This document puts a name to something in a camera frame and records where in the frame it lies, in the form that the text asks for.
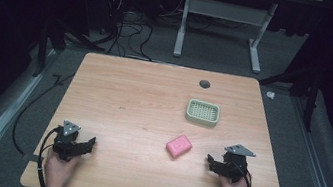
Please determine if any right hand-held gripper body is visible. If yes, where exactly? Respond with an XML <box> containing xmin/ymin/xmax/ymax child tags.
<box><xmin>219</xmin><ymin>141</ymin><xmax>258</xmax><ymax>187</ymax></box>

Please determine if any left hand-held gripper cable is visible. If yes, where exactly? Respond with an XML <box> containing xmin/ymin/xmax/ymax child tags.
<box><xmin>33</xmin><ymin>123</ymin><xmax>64</xmax><ymax>187</ymax></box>

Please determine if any bundle of black cables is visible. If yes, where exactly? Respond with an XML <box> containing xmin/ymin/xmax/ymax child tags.
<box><xmin>95</xmin><ymin>0</ymin><xmax>163</xmax><ymax>63</ymax></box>

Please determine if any white metal desk frame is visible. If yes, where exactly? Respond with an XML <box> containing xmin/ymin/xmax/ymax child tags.
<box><xmin>171</xmin><ymin>0</ymin><xmax>280</xmax><ymax>76</ymax></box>

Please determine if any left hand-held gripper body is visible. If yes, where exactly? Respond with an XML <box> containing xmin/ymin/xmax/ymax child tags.
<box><xmin>50</xmin><ymin>118</ymin><xmax>87</xmax><ymax>164</ymax></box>

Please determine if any green soap dish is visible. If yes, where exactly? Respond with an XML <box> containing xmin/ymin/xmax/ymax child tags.
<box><xmin>183</xmin><ymin>97</ymin><xmax>223</xmax><ymax>129</ymax></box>

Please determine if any grey table grommet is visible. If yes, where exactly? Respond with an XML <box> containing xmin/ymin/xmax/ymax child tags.
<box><xmin>198</xmin><ymin>79</ymin><xmax>212</xmax><ymax>90</ymax></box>

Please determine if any pink soap bar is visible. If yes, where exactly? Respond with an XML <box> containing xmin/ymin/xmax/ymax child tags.
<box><xmin>164</xmin><ymin>131</ymin><xmax>195</xmax><ymax>162</ymax></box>

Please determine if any grey tape strip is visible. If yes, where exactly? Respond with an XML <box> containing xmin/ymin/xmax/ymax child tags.
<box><xmin>21</xmin><ymin>152</ymin><xmax>44</xmax><ymax>165</ymax></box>

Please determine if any black floor cable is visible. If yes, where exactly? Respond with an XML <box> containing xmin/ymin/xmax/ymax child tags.
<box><xmin>8</xmin><ymin>65</ymin><xmax>76</xmax><ymax>162</ymax></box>

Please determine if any black metal stand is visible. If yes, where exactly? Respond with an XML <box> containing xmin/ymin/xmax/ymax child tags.
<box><xmin>24</xmin><ymin>13</ymin><xmax>110</xmax><ymax>88</ymax></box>
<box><xmin>252</xmin><ymin>59</ymin><xmax>325</xmax><ymax>134</ymax></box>

